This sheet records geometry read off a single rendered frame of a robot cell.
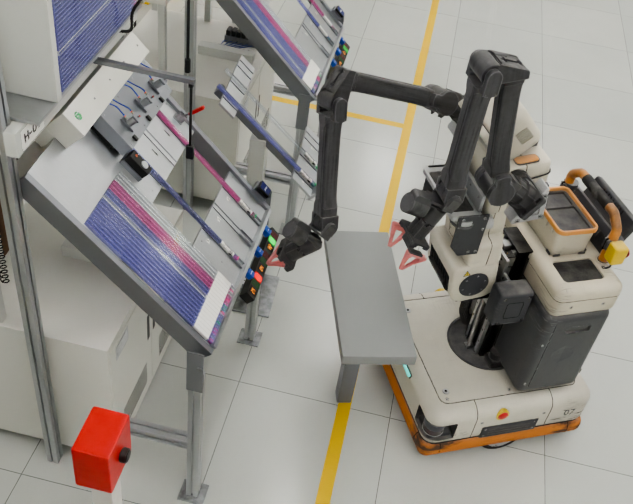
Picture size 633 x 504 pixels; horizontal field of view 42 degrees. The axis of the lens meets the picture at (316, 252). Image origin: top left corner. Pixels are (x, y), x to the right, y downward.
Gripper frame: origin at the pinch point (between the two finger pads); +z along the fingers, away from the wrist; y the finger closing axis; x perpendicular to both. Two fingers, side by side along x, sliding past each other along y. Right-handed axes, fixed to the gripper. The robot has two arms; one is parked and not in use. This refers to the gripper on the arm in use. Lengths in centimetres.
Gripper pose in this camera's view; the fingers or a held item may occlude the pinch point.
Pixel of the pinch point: (269, 263)
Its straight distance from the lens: 260.0
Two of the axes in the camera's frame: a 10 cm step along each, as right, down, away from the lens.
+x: 6.1, 6.8, 4.2
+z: -7.6, 3.6, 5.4
